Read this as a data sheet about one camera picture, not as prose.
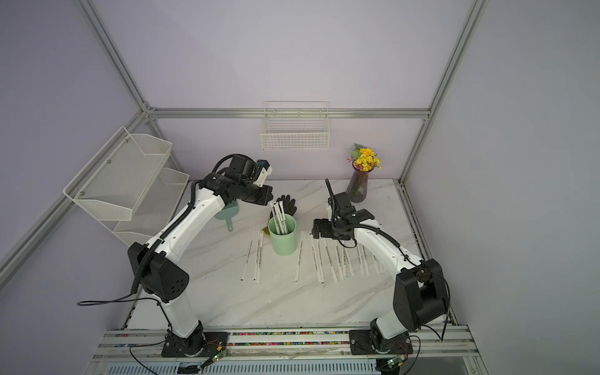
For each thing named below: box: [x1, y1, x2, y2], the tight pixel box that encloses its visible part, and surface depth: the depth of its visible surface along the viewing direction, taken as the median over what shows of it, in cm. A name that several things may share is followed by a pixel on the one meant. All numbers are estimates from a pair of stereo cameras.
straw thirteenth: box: [256, 230, 265, 284], surface depth 95 cm
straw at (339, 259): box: [335, 239, 344, 281], surface depth 93 cm
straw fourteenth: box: [240, 230, 255, 282], surface depth 95 cm
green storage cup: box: [267, 214, 297, 257], surface depth 92 cm
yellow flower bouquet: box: [346, 142, 383, 172], surface depth 97 cm
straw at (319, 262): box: [317, 238, 325, 284], surface depth 93 cm
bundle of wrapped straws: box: [270, 200, 289, 236], surface depth 90 cm
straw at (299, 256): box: [294, 231, 304, 283], surface depth 95 cm
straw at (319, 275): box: [308, 232, 325, 284], surface depth 93 cm
